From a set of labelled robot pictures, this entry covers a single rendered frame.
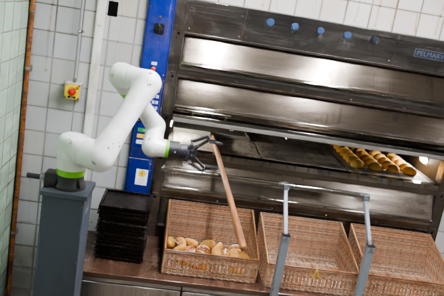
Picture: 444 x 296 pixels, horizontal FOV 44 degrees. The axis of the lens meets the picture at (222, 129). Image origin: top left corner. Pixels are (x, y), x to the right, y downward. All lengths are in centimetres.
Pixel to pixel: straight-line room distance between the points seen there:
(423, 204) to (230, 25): 174
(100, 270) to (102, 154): 101
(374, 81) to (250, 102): 78
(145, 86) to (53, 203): 65
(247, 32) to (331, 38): 52
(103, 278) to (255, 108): 134
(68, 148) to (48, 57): 108
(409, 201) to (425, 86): 77
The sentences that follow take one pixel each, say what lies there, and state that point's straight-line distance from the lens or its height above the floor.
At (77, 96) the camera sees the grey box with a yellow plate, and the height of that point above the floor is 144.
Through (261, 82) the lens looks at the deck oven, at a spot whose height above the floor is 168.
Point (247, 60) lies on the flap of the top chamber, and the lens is 339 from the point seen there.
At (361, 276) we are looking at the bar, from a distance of 328.
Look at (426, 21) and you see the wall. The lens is 366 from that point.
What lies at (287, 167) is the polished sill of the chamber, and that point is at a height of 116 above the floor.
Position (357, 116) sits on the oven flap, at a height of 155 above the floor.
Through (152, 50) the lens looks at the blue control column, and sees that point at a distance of 333.
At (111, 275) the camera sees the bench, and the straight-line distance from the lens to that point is 320.
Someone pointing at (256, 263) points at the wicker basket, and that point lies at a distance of 326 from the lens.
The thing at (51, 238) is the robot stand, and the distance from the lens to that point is 262.
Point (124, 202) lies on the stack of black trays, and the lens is 330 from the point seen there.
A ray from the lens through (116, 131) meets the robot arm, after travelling 242.
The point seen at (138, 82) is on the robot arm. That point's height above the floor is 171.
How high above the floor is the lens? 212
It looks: 13 degrees down
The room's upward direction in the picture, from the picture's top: 10 degrees clockwise
